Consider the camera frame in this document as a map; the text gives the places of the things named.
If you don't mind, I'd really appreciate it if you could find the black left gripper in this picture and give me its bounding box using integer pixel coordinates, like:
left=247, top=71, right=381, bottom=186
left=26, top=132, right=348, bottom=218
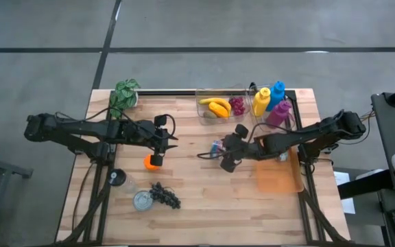
left=144, top=115, right=179, bottom=167

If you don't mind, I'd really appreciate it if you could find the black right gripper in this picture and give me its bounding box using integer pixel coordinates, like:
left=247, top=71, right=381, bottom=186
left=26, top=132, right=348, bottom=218
left=214, top=123, right=263, bottom=174

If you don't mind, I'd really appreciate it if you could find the orange toy mango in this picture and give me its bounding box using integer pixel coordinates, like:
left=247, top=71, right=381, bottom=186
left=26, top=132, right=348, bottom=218
left=207, top=102, right=230, bottom=119

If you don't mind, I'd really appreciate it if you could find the red toy grape bunch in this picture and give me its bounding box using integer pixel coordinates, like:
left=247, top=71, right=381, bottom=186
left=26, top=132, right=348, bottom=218
left=228, top=96, right=246, bottom=117

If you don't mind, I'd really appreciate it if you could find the yellow toy banana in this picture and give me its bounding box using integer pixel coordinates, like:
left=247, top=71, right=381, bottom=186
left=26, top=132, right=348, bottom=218
left=199, top=97, right=232, bottom=111

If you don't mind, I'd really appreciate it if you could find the yellow plastic sports bottle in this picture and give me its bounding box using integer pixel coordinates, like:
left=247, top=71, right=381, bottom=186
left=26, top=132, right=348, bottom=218
left=252, top=87, right=272, bottom=117

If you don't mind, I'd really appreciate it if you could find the magenta plastic sports bottle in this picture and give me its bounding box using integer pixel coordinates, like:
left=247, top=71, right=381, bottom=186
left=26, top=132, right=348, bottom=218
left=265, top=100, right=293, bottom=128

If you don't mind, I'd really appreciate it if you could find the blue plastic sports bottle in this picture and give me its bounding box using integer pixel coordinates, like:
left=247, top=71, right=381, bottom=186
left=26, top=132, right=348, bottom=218
left=265, top=80, right=286, bottom=112

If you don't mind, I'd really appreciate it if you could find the orange toy fruit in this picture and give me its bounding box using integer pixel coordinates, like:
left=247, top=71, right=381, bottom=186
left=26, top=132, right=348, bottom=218
left=143, top=154, right=160, bottom=172

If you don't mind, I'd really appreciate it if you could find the clear plastic bin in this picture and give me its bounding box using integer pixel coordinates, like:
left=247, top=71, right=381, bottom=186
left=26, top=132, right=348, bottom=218
left=247, top=82, right=296, bottom=133
left=195, top=88, right=252, bottom=125

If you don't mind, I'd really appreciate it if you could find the black toy grape bunch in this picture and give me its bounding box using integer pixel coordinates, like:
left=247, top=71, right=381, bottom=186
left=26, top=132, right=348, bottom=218
left=148, top=181, right=182, bottom=210

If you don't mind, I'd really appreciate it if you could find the clear bottle with black cap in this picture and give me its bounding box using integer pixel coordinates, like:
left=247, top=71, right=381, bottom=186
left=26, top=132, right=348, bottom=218
left=109, top=168, right=140, bottom=195

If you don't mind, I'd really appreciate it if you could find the orange translucent tray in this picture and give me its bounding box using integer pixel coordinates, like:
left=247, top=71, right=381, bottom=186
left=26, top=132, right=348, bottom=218
left=254, top=147, right=304, bottom=194

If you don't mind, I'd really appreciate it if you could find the silver tin can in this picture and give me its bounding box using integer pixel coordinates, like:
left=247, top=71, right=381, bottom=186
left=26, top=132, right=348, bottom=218
left=132, top=190, right=154, bottom=212

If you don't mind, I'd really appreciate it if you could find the green plant in white pot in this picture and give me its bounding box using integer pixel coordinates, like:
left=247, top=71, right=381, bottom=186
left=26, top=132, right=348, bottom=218
left=109, top=78, right=142, bottom=119

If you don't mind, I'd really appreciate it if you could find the white paper on floor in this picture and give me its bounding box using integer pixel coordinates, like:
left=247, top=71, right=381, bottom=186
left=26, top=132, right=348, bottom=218
left=333, top=170, right=356, bottom=215

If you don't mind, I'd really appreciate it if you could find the dark grey side desk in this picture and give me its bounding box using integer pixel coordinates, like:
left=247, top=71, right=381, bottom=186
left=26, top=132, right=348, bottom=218
left=370, top=91, right=395, bottom=198

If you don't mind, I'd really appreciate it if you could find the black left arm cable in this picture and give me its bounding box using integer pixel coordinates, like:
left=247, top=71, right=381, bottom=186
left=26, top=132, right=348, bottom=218
left=53, top=106, right=177, bottom=138

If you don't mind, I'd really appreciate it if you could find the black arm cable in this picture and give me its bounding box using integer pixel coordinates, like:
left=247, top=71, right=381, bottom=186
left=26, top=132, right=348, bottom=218
left=53, top=106, right=177, bottom=138
left=196, top=121, right=289, bottom=162

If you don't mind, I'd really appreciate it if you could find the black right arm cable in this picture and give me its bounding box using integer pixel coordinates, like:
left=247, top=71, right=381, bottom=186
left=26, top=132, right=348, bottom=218
left=196, top=121, right=289, bottom=162

